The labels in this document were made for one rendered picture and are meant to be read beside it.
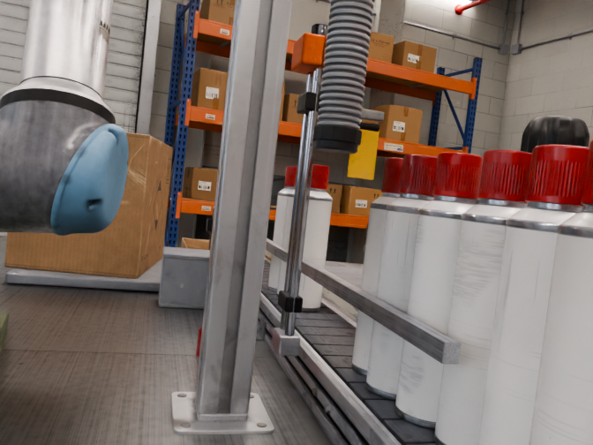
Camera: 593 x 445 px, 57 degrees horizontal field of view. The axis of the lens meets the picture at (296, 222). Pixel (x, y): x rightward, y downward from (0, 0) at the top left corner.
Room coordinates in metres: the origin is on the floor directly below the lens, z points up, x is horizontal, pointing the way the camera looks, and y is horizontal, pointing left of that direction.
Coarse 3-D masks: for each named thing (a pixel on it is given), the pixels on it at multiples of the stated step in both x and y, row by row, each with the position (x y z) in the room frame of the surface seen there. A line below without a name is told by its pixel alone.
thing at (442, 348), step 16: (304, 272) 0.63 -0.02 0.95; (320, 272) 0.57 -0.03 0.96; (336, 288) 0.52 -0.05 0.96; (352, 288) 0.49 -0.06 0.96; (352, 304) 0.48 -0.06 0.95; (368, 304) 0.44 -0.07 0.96; (384, 304) 0.43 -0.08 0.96; (384, 320) 0.41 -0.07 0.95; (400, 320) 0.39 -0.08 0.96; (416, 320) 0.38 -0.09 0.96; (416, 336) 0.36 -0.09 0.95; (432, 336) 0.34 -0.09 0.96; (448, 336) 0.34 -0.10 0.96; (432, 352) 0.34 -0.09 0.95; (448, 352) 0.33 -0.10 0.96
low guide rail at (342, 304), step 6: (270, 258) 1.18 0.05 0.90; (324, 288) 0.80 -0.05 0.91; (324, 294) 0.80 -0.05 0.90; (330, 294) 0.77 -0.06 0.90; (336, 300) 0.74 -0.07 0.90; (342, 300) 0.72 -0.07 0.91; (342, 306) 0.72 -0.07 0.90; (348, 306) 0.70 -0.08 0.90; (348, 312) 0.70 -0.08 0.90; (354, 312) 0.68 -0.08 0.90
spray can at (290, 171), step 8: (288, 168) 0.89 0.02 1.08; (288, 176) 0.88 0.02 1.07; (288, 184) 0.88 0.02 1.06; (280, 192) 0.88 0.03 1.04; (288, 192) 0.87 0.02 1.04; (280, 200) 0.88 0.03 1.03; (280, 208) 0.88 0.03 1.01; (280, 216) 0.88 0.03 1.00; (280, 224) 0.87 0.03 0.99; (280, 232) 0.87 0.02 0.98; (280, 240) 0.87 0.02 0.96; (272, 256) 0.89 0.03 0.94; (272, 264) 0.88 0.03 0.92; (272, 272) 0.88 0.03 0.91; (272, 280) 0.88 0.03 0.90; (272, 288) 0.88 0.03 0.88
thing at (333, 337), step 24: (264, 264) 1.18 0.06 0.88; (264, 288) 0.89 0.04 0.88; (312, 312) 0.75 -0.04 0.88; (312, 336) 0.62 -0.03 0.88; (336, 336) 0.63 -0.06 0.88; (336, 360) 0.54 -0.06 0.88; (360, 384) 0.47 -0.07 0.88; (384, 408) 0.42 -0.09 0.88; (408, 432) 0.38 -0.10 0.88; (432, 432) 0.39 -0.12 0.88
